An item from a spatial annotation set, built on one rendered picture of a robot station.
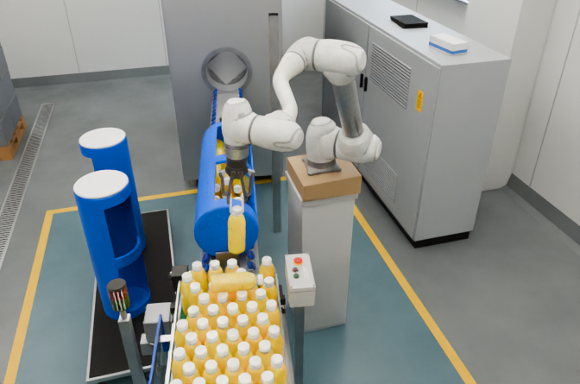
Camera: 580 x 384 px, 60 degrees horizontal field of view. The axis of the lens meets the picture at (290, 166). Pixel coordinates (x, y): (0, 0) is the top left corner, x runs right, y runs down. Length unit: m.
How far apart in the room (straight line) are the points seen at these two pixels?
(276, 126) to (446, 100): 1.91
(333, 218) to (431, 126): 1.05
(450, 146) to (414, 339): 1.29
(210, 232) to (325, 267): 0.93
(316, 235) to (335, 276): 0.36
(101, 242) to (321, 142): 1.30
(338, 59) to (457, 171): 1.88
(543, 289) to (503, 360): 0.75
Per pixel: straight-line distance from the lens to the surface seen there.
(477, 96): 3.50
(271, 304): 1.91
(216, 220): 2.20
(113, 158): 3.27
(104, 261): 2.99
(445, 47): 3.50
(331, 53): 2.05
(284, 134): 1.63
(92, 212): 2.80
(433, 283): 3.71
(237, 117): 1.69
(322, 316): 3.22
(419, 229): 3.85
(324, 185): 2.57
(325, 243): 2.83
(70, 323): 3.61
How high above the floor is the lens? 2.46
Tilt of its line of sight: 30 degrees down
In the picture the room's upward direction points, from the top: straight up
